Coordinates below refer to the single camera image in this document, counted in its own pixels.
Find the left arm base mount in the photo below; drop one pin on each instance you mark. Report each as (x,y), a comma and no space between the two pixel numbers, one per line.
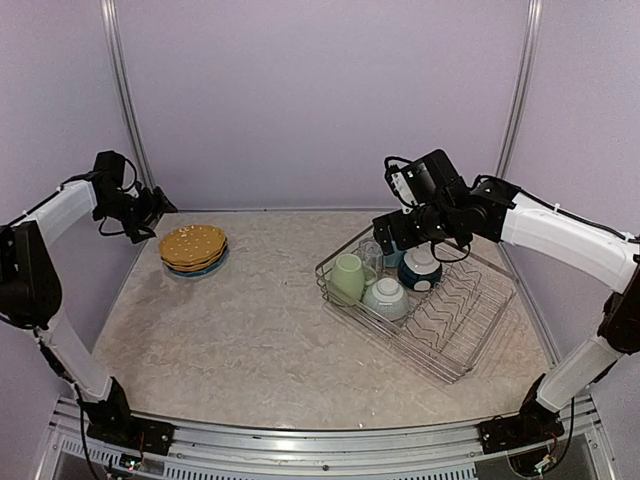
(135,433)

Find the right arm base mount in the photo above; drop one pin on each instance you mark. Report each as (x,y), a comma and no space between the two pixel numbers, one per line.
(507,433)

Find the aluminium corner post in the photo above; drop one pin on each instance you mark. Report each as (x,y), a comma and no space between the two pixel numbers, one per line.
(524,72)
(110,22)

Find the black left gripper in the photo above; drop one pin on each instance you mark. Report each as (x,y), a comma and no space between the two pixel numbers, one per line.
(152,206)

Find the clear glass cup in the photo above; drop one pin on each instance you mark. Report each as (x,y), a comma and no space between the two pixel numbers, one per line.
(371,254)

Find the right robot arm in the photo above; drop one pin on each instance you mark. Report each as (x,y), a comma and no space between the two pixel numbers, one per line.
(438,205)

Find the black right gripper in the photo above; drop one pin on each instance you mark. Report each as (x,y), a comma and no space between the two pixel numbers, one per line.
(404,239)

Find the metal wire dish rack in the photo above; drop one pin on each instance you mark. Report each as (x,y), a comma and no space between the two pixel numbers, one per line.
(448,328)

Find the aluminium front frame rail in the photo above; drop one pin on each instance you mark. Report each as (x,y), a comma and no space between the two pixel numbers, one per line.
(206,450)

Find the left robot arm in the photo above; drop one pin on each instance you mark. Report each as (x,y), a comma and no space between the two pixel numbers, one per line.
(31,291)

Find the yellow polka dot plate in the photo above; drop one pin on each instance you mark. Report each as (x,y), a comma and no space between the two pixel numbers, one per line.
(189,259)

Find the light blue cup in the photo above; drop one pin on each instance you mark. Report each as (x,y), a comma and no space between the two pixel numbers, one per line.
(393,259)

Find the right aluminium corner post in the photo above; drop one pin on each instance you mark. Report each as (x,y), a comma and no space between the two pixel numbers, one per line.
(524,72)

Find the light green cup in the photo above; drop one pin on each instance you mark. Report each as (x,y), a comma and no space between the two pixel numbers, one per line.
(349,279)

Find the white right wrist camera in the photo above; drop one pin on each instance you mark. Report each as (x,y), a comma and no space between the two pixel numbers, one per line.
(397,183)

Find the left aluminium corner post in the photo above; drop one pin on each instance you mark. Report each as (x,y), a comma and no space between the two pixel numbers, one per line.
(110,22)

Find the blue polka dot plate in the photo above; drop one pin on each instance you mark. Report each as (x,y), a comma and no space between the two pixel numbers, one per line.
(202,271)

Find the dark teal white bowl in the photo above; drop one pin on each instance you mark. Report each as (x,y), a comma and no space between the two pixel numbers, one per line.
(418,270)

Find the pale striped bowl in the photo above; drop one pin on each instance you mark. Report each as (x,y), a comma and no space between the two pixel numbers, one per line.
(388,298)

